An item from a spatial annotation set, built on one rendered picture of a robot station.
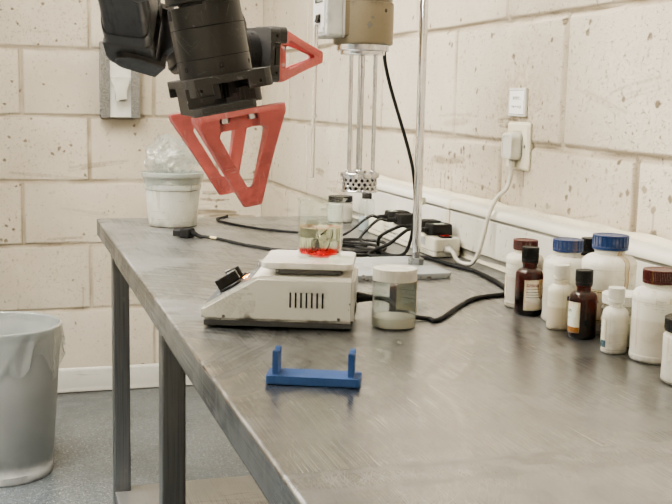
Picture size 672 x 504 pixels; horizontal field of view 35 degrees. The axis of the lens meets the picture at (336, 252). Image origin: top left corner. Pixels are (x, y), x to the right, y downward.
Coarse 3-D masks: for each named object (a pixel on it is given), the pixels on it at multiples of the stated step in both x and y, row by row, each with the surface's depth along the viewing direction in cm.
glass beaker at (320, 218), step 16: (304, 208) 139; (320, 208) 138; (336, 208) 139; (304, 224) 139; (320, 224) 138; (336, 224) 139; (304, 240) 140; (320, 240) 139; (336, 240) 140; (304, 256) 140; (320, 256) 139; (336, 256) 140
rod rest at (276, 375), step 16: (272, 352) 111; (352, 352) 112; (272, 368) 111; (288, 368) 114; (352, 368) 111; (288, 384) 111; (304, 384) 111; (320, 384) 111; (336, 384) 111; (352, 384) 110
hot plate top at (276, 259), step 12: (276, 252) 146; (288, 252) 146; (348, 252) 147; (264, 264) 137; (276, 264) 137; (288, 264) 137; (300, 264) 137; (312, 264) 137; (324, 264) 137; (336, 264) 136; (348, 264) 137
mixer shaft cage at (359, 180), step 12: (360, 60) 181; (360, 72) 181; (360, 84) 181; (348, 96) 180; (360, 96) 181; (348, 108) 180; (360, 108) 182; (372, 108) 181; (348, 120) 181; (360, 120) 182; (372, 120) 181; (348, 132) 181; (360, 132) 182; (372, 132) 181; (348, 144) 181; (360, 144) 183; (372, 144) 182; (348, 156) 181; (360, 156) 183; (372, 156) 182; (348, 168) 182; (360, 168) 183; (372, 168) 182; (348, 180) 182; (360, 180) 181; (372, 180) 182; (348, 192) 182; (360, 192) 181; (372, 192) 182
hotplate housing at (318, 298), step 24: (240, 288) 137; (264, 288) 137; (288, 288) 137; (312, 288) 137; (336, 288) 136; (216, 312) 138; (240, 312) 138; (264, 312) 137; (288, 312) 137; (312, 312) 137; (336, 312) 137
